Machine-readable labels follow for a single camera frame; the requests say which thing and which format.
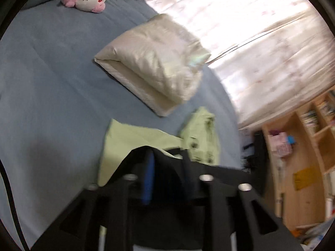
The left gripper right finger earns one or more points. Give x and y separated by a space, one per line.
235 209

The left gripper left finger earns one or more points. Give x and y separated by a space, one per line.
100 218

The green and black hooded jacket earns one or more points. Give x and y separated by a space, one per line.
181 196

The black white patterned cloth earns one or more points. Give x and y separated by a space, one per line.
257 161

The yellow paper on shelf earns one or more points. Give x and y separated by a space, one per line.
305 178

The pink mini drawer box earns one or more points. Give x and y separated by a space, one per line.
279 145

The blue toy on drawers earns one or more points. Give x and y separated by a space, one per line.
291 140

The wooden shelf unit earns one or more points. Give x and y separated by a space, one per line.
312 126

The blue bed blanket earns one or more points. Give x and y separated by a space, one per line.
57 103

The folded cream puffer jacket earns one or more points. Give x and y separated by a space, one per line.
159 61

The white floral curtain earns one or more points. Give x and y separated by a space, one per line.
270 55

